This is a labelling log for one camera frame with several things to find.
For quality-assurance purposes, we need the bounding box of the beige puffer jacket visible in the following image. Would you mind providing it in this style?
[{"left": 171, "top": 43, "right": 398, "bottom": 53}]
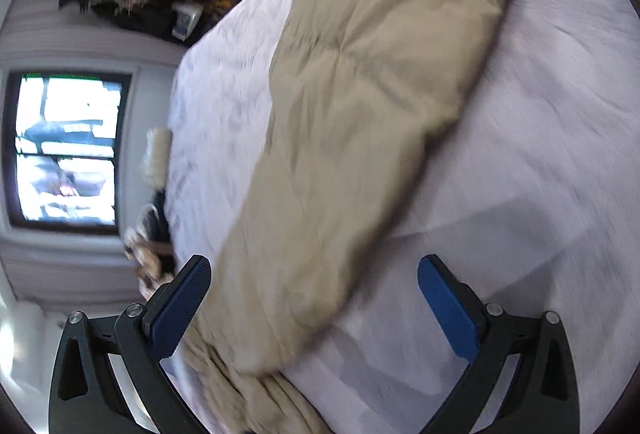
[{"left": 186, "top": 0, "right": 506, "bottom": 433}]

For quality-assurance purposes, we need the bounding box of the striped cream clothing pile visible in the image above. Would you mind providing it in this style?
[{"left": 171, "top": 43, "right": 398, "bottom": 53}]
[{"left": 124, "top": 203, "right": 176, "bottom": 301}]

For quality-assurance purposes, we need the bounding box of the lavender quilted bedspread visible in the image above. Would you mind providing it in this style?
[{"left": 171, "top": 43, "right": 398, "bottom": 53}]
[{"left": 165, "top": 0, "right": 639, "bottom": 433}]

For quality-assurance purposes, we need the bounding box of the cream quilted folded garment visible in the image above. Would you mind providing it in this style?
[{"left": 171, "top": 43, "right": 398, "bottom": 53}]
[{"left": 140, "top": 128, "right": 172, "bottom": 191}]

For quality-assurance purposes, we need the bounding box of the grey pleated curtain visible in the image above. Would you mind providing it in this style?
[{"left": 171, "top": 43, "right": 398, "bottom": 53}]
[{"left": 1, "top": 0, "right": 186, "bottom": 67}]

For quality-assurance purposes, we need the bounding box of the black device on nightstand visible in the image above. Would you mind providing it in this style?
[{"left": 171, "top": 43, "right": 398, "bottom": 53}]
[{"left": 171, "top": 2, "right": 203, "bottom": 41}]

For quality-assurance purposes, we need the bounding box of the window with dark frame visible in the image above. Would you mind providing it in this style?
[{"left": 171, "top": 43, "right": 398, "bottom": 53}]
[{"left": 1, "top": 69, "right": 132, "bottom": 236}]

